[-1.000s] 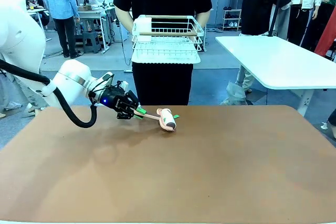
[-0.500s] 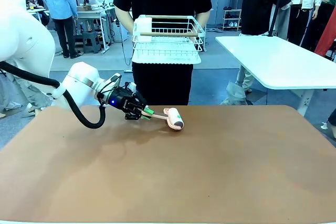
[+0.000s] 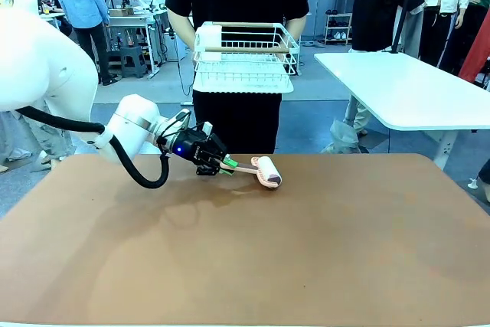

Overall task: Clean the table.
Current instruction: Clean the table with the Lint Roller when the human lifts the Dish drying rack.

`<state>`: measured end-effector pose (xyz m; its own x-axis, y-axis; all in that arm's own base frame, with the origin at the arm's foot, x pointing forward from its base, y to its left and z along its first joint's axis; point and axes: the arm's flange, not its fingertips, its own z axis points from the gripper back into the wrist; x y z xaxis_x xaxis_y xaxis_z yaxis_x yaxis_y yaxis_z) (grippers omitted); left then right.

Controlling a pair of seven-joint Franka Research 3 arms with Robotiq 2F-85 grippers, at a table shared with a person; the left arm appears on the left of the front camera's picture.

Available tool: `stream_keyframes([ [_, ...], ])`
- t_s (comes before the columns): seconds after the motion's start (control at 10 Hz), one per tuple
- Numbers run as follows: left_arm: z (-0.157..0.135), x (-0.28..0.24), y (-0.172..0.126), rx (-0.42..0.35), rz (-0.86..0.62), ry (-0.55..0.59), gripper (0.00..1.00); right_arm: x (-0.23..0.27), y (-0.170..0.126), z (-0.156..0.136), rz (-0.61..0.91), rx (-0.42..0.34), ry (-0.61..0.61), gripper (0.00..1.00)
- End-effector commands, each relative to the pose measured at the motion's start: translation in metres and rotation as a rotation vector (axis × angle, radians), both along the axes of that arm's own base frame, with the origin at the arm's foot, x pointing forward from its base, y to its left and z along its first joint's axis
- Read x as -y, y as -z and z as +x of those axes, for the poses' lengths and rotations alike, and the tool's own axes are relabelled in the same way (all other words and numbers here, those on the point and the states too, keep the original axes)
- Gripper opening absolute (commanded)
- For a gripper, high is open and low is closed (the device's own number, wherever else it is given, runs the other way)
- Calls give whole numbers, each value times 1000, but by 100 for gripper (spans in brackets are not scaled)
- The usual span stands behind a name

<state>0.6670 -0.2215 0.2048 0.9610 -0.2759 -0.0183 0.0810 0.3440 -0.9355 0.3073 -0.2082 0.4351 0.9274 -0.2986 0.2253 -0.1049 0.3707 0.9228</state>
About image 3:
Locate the person's right forearm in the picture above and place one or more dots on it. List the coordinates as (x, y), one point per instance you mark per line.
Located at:
(181, 30)

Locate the pink lint roller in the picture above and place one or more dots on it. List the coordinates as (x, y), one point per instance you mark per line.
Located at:
(268, 174)

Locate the seated person in black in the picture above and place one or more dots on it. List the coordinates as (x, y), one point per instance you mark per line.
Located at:
(49, 1)

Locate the grey step stool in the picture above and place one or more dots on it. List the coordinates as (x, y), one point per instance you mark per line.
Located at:
(133, 61)

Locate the background workbench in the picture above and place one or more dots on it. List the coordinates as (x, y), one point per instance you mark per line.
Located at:
(130, 20)

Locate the white sneaker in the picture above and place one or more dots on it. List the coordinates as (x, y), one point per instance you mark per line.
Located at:
(472, 184)

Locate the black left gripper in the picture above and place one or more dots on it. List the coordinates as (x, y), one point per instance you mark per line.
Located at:
(195, 149)

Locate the red garment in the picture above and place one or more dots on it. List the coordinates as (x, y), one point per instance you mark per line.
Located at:
(476, 55)

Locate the person's left forearm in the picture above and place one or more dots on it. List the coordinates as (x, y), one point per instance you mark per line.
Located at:
(296, 28)

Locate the white side table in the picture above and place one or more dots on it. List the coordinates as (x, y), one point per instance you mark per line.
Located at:
(406, 89)

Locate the white shoe rack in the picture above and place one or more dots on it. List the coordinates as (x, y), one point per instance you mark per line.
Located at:
(338, 30)

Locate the cardboard box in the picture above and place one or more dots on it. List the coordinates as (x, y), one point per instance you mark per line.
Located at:
(121, 11)

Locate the person in black coat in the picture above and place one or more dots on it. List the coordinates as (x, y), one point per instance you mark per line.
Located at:
(383, 5)

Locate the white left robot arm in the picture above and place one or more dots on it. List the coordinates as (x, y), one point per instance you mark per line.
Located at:
(57, 86)

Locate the black stand pole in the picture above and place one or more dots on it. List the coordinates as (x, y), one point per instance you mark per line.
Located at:
(404, 5)

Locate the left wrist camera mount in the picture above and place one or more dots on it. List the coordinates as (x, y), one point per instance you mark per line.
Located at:
(183, 116)

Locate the clear plastic bag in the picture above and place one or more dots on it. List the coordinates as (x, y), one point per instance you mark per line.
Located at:
(342, 139)

